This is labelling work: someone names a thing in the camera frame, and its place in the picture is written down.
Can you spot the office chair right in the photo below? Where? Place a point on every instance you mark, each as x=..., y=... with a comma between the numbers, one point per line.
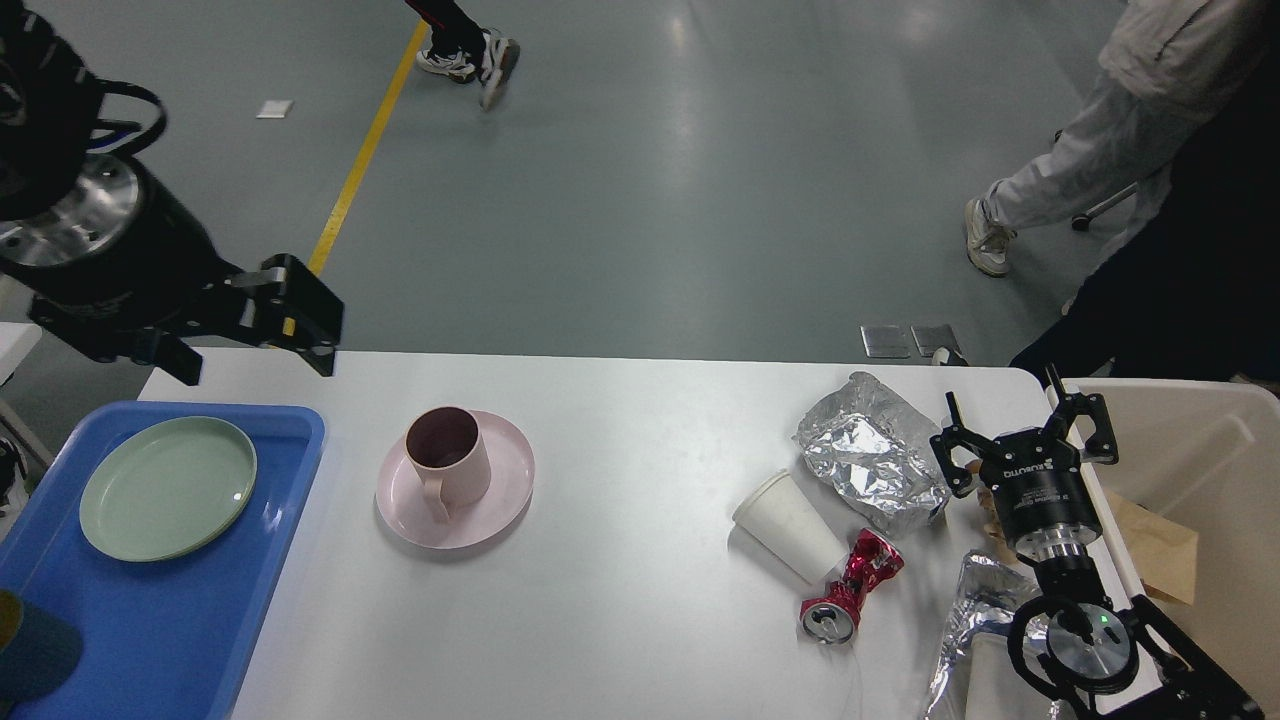
x=1081, y=222

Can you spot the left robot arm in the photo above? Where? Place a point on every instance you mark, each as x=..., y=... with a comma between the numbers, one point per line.
x=56, y=112

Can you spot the pink plate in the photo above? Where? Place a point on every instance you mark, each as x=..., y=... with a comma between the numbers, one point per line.
x=403, y=508

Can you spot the floor outlet plate right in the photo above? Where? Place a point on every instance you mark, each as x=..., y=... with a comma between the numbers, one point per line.
x=929, y=339

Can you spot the crumpled foil large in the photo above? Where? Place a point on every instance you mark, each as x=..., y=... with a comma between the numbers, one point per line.
x=874, y=448

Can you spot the green plate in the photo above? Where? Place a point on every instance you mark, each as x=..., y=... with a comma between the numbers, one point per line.
x=169, y=490

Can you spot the floor outlet plate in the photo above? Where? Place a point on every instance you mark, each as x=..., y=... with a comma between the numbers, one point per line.
x=886, y=342
x=929, y=339

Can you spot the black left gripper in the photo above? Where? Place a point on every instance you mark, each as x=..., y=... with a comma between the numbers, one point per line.
x=119, y=268

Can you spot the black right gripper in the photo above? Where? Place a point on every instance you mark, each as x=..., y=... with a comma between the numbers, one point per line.
x=1040, y=492

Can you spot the crumpled foil small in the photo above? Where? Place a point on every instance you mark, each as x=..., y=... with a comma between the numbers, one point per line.
x=987, y=597

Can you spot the beige plastic bin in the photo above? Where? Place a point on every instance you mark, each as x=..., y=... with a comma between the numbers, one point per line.
x=1206, y=456

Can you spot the white side table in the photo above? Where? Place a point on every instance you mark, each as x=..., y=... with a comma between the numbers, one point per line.
x=17, y=342

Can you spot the crushed red can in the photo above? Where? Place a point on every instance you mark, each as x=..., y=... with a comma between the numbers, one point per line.
x=835, y=617

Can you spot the blue plastic tray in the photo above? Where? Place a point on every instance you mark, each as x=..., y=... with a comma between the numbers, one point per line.
x=169, y=639

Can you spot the person in jeans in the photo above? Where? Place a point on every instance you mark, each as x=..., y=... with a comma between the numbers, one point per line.
x=1195, y=295

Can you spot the walking person dark trousers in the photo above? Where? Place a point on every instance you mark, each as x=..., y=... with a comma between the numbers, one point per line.
x=462, y=50

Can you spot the pink mug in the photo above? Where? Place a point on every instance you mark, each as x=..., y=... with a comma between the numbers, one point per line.
x=448, y=453

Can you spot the dark green mug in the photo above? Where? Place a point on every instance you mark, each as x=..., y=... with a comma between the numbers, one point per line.
x=39, y=651

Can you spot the person in white trousers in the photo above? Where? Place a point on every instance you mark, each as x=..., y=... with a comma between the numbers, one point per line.
x=1166, y=70

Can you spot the brown paper bag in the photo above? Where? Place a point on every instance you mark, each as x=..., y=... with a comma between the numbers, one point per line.
x=1164, y=553

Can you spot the floor outlet plate left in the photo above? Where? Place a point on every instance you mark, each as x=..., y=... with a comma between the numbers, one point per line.
x=886, y=342

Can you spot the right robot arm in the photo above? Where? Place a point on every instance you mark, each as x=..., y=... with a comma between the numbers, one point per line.
x=1070, y=643

